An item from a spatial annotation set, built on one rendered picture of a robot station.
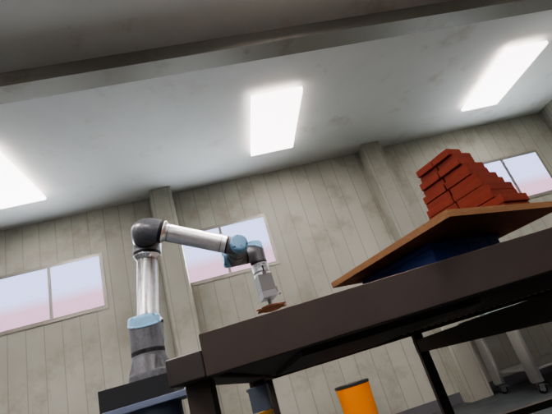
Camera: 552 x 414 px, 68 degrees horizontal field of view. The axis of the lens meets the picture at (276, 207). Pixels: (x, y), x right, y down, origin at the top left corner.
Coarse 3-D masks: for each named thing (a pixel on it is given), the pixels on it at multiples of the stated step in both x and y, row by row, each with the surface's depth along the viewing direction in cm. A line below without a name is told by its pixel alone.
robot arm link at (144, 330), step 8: (128, 320) 148; (136, 320) 145; (144, 320) 145; (152, 320) 147; (160, 320) 150; (128, 328) 146; (136, 328) 144; (144, 328) 144; (152, 328) 145; (160, 328) 148; (136, 336) 143; (144, 336) 143; (152, 336) 144; (160, 336) 146; (136, 344) 142; (144, 344) 142; (152, 344) 142; (160, 344) 145
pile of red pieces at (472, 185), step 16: (432, 160) 134; (448, 160) 130; (464, 160) 126; (432, 176) 133; (448, 176) 129; (464, 176) 122; (480, 176) 120; (496, 176) 123; (432, 192) 132; (448, 192) 127; (464, 192) 121; (480, 192) 117; (496, 192) 114; (512, 192) 117; (432, 208) 133; (448, 208) 126
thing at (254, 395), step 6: (252, 384) 214; (258, 384) 214; (264, 384) 213; (246, 390) 217; (252, 390) 212; (258, 390) 212; (264, 390) 212; (252, 396) 211; (258, 396) 211; (264, 396) 211; (270, 396) 220; (252, 402) 210; (258, 402) 210; (264, 402) 210; (270, 402) 210; (252, 408) 209; (258, 408) 209; (264, 408) 209
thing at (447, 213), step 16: (464, 208) 95; (480, 208) 98; (496, 208) 101; (512, 208) 104; (528, 208) 107; (544, 208) 111; (432, 224) 96; (448, 224) 98; (464, 224) 103; (480, 224) 107; (496, 224) 113; (512, 224) 119; (400, 240) 105; (416, 240) 103; (432, 240) 108; (384, 256) 110; (400, 256) 116; (352, 272) 121; (368, 272) 123
